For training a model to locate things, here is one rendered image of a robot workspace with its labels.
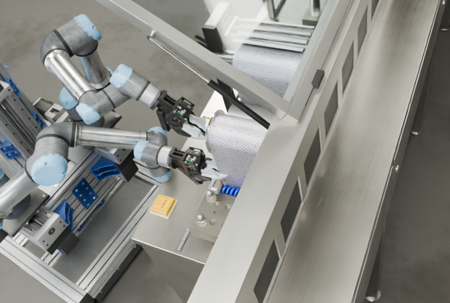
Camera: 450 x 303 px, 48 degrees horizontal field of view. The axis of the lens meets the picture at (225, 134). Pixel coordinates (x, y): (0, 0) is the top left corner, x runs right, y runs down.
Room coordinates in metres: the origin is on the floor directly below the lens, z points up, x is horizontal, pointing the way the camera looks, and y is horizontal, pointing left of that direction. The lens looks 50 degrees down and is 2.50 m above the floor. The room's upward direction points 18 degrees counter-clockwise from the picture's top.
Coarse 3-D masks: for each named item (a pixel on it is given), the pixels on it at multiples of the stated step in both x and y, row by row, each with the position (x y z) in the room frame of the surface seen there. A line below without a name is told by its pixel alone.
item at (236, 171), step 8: (216, 160) 1.01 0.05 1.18; (224, 160) 0.99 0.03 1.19; (232, 160) 0.98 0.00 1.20; (224, 168) 1.00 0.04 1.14; (232, 168) 0.98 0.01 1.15; (240, 168) 0.96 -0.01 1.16; (248, 168) 0.94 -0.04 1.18; (232, 176) 0.99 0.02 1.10; (240, 176) 0.97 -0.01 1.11; (224, 184) 1.02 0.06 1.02; (232, 184) 1.00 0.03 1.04; (240, 184) 0.97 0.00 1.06
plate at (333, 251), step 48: (384, 0) 1.21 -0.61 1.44; (432, 0) 1.15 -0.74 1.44; (384, 48) 1.01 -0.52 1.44; (432, 48) 1.15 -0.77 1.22; (384, 96) 0.84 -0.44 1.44; (336, 144) 0.74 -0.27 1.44; (384, 144) 0.70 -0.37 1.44; (336, 192) 0.61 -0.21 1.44; (384, 192) 0.59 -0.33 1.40; (336, 240) 0.49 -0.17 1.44; (288, 288) 0.42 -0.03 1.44; (336, 288) 0.39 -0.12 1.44
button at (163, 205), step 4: (160, 196) 1.12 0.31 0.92; (164, 196) 1.12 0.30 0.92; (156, 200) 1.11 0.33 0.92; (160, 200) 1.11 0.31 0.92; (164, 200) 1.10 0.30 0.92; (168, 200) 1.09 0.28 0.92; (172, 200) 1.09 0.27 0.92; (156, 204) 1.09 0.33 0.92; (160, 204) 1.09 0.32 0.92; (164, 204) 1.08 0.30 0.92; (168, 204) 1.08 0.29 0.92; (172, 204) 1.08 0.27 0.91; (152, 208) 1.08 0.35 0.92; (156, 208) 1.08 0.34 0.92; (160, 208) 1.07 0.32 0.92; (164, 208) 1.07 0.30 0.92; (168, 208) 1.06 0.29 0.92; (156, 212) 1.07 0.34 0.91; (160, 212) 1.06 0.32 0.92; (164, 212) 1.05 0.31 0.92; (168, 212) 1.05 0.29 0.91
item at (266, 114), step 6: (234, 108) 1.16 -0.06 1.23; (252, 108) 1.14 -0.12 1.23; (258, 108) 1.13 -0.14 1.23; (228, 114) 1.15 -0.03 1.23; (234, 114) 1.14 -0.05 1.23; (240, 114) 1.13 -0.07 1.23; (258, 114) 1.10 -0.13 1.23; (264, 114) 1.09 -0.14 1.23; (270, 114) 1.08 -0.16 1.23; (270, 120) 1.06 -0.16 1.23
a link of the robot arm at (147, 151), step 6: (138, 144) 1.22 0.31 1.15; (144, 144) 1.21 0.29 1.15; (150, 144) 1.20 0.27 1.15; (156, 144) 1.19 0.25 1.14; (138, 150) 1.19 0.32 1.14; (144, 150) 1.18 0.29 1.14; (150, 150) 1.17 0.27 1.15; (156, 150) 1.16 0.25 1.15; (138, 156) 1.18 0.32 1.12; (144, 156) 1.17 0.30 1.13; (150, 156) 1.16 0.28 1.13; (156, 156) 1.14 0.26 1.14; (150, 162) 1.15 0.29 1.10; (156, 162) 1.14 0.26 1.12
